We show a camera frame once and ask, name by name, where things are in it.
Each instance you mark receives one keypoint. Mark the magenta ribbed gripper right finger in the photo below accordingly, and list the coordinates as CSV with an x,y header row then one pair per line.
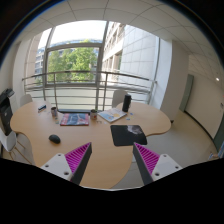
x,y
153,166

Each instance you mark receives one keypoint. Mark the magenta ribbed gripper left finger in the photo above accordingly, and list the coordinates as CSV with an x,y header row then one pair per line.
x,y
70,166

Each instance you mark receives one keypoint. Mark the black computer mouse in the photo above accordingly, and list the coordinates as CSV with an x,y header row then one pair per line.
x,y
54,138

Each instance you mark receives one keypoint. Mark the black mouse pad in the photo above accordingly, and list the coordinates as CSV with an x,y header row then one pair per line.
x,y
127,135

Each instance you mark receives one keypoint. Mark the red and blue magazine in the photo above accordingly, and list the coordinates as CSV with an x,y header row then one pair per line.
x,y
75,119

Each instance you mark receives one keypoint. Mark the dark mug with red band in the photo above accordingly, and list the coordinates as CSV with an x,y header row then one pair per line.
x,y
93,114

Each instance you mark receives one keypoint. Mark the grey cup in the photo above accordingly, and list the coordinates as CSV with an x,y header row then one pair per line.
x,y
54,111

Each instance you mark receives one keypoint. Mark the white chair front left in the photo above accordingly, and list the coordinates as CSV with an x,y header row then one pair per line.
x,y
9,142

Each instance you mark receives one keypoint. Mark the light blue booklet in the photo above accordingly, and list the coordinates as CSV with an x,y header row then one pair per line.
x,y
112,114

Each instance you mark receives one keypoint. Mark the small dark blue device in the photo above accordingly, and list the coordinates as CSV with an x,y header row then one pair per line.
x,y
42,107

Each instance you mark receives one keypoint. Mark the black cylindrical bottle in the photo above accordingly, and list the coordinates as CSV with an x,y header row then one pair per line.
x,y
126,103

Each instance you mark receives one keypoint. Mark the metal balcony railing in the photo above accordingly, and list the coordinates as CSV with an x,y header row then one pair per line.
x,y
83,90

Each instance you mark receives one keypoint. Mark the white chair behind table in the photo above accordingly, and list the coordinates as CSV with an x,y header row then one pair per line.
x,y
118,97

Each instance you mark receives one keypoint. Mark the white chair back left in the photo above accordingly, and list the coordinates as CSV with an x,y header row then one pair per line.
x,y
27,98

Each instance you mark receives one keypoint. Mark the black office printer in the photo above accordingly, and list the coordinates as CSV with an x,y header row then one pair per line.
x,y
6,110

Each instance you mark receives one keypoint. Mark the grey green door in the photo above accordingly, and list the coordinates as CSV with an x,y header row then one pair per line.
x,y
187,92

